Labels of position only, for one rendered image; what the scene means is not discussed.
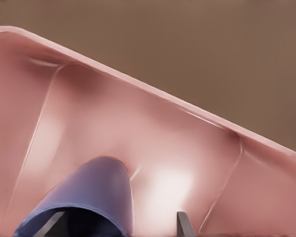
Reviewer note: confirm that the blue cup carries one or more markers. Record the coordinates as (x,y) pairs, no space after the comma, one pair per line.
(93,187)

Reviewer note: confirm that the pink plastic box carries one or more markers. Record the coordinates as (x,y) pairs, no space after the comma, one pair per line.
(162,138)

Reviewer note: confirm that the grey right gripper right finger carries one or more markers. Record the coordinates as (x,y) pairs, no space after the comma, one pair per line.
(185,225)

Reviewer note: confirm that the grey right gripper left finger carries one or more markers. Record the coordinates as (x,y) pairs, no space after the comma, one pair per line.
(53,225)

